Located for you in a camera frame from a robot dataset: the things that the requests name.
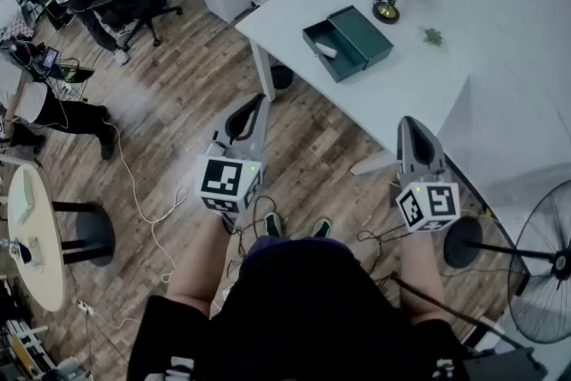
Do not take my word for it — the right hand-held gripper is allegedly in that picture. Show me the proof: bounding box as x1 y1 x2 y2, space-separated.
395 115 462 234

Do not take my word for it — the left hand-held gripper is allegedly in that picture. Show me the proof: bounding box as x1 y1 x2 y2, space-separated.
194 93 271 233

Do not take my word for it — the small white cylinder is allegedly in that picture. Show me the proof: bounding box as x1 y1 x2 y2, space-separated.
313 41 339 59

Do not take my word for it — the dark green box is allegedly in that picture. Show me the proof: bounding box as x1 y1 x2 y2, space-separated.
302 4 395 84

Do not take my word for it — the person's left forearm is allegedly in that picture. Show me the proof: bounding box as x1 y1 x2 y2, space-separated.
165 212 234 319

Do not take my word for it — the person's right forearm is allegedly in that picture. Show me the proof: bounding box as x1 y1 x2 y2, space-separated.
398 228 448 326

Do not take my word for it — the black round stool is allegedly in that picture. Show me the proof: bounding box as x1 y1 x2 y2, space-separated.
269 63 295 91

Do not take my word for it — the white table leg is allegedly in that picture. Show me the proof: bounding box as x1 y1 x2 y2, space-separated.
248 36 278 103

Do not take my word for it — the person's left shoe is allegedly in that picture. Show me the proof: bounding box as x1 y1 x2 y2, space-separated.
262 211 284 238

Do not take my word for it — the person's shoe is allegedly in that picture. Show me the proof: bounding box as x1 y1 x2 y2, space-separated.
310 217 333 240
262 211 284 238

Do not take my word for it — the small green plant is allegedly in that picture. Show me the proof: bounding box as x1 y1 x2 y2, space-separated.
422 27 445 48

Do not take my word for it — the person's right shoe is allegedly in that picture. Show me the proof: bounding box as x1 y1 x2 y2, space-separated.
310 217 333 240

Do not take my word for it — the black standing fan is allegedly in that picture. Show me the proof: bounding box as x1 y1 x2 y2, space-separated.
443 178 571 345

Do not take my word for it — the person's black clothing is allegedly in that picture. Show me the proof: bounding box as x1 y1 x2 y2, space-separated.
126 236 470 381

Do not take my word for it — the small screen device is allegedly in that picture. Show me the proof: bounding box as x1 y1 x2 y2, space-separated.
41 46 61 70

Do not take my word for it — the black equipment case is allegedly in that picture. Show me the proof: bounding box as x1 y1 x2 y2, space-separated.
460 347 549 381

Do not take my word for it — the white power strip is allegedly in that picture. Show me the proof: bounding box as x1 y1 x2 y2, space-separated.
76 298 97 319

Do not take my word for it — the round beige table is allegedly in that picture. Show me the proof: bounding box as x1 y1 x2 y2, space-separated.
7 164 117 313

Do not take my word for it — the white shelf rack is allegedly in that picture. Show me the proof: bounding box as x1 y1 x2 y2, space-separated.
0 315 51 381

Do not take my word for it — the black floor cable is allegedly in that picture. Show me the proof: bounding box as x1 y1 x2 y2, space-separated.
226 193 278 278
356 226 405 278

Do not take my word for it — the white floor cable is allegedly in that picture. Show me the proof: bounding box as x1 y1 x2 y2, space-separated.
105 119 191 284

